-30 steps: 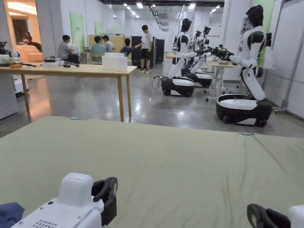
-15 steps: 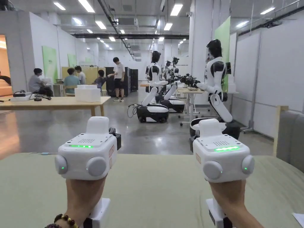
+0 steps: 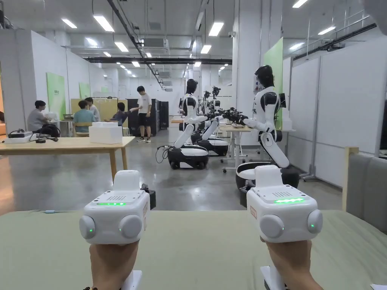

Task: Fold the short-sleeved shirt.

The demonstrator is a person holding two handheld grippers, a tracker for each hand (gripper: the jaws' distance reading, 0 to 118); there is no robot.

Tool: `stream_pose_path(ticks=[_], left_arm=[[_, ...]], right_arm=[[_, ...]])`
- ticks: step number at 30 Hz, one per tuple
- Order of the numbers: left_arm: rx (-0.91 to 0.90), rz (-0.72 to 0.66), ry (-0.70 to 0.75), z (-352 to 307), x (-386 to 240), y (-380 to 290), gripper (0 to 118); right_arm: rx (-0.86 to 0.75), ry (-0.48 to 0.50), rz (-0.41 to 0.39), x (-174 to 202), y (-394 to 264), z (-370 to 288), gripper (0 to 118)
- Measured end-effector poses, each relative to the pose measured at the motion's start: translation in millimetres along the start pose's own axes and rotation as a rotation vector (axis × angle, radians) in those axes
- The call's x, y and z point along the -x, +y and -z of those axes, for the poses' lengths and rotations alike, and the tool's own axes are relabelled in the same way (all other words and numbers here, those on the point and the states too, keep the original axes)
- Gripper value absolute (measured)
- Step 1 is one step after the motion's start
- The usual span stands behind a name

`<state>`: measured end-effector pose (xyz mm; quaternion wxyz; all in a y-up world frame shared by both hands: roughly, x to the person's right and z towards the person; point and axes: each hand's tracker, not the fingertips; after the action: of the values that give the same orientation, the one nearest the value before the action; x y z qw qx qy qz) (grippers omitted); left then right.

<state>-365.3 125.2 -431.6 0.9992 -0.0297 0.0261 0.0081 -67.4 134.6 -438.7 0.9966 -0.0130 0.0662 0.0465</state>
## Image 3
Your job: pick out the person's right hand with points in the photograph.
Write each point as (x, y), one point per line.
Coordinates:
(293, 265)

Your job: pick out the row of humanoid robots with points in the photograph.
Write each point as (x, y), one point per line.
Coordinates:
(211, 133)

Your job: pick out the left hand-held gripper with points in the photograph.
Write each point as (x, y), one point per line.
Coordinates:
(115, 217)

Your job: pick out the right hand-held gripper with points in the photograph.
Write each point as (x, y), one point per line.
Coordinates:
(287, 214)

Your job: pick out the bed with pale green sheet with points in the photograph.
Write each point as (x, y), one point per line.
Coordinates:
(196, 250)

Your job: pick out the grey padded headboard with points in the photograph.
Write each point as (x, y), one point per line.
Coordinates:
(367, 187)

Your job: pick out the white and black humanoid robot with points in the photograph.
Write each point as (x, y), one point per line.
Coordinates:
(267, 120)
(189, 127)

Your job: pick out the group of people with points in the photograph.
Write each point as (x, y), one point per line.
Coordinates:
(83, 116)

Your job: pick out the white-legged wooden desk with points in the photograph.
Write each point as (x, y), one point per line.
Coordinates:
(239, 142)

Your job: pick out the person's left hand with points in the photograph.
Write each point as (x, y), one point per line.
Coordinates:
(112, 265)

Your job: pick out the black cabinet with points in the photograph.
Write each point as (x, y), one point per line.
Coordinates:
(155, 113)

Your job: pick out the white card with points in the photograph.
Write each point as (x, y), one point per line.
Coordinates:
(380, 287)

